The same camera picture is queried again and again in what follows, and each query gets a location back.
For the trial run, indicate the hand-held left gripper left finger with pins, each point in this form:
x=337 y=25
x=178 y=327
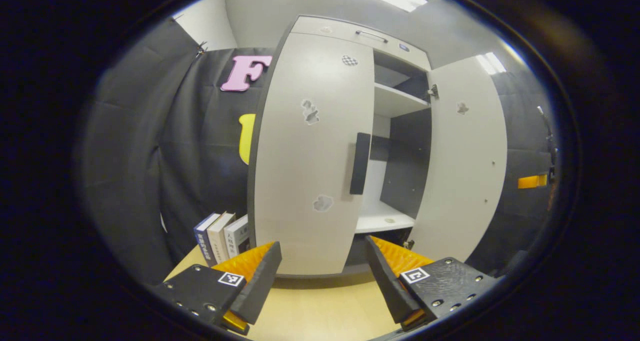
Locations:
x=260 y=286

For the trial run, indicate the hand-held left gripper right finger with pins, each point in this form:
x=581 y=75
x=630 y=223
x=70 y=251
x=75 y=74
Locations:
x=387 y=281

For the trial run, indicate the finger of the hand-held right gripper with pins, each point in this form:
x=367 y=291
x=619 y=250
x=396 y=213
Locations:
x=530 y=181

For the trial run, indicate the grey shoe cabinet door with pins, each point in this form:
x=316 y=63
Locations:
x=300 y=181
x=460 y=171

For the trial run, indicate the grey shoe cabinet body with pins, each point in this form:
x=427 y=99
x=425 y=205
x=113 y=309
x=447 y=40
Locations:
x=407 y=166

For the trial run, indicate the white book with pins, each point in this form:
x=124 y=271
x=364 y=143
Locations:
x=236 y=236

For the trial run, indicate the cream book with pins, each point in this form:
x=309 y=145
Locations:
x=217 y=241

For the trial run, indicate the blue book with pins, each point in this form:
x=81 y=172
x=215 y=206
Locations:
x=202 y=238

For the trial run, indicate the small ceiling light panel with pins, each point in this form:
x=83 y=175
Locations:
x=491 y=63

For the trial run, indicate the black backdrop cloth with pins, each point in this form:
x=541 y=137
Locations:
x=130 y=156

